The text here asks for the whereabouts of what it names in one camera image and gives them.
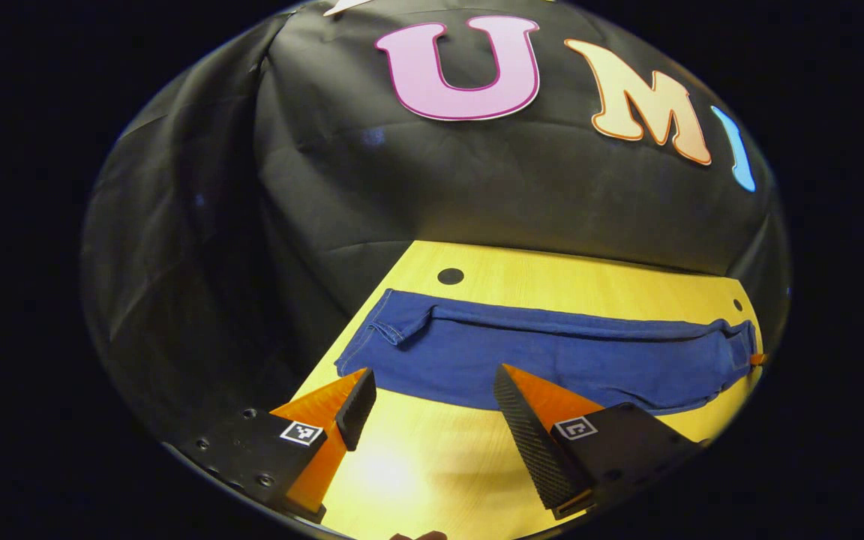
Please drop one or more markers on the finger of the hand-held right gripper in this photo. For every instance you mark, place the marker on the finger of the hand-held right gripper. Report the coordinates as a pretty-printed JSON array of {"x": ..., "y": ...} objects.
[{"x": 758, "y": 359}]

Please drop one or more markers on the blue denim jeans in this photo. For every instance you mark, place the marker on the blue denim jeans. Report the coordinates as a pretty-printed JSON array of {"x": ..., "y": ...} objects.
[{"x": 552, "y": 360}]

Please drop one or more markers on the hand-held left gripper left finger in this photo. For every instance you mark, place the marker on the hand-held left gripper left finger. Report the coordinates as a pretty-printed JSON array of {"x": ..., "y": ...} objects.
[{"x": 357, "y": 409}]

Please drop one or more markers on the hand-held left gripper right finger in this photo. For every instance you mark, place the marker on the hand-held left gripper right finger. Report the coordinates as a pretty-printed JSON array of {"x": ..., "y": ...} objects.
[{"x": 533, "y": 442}]

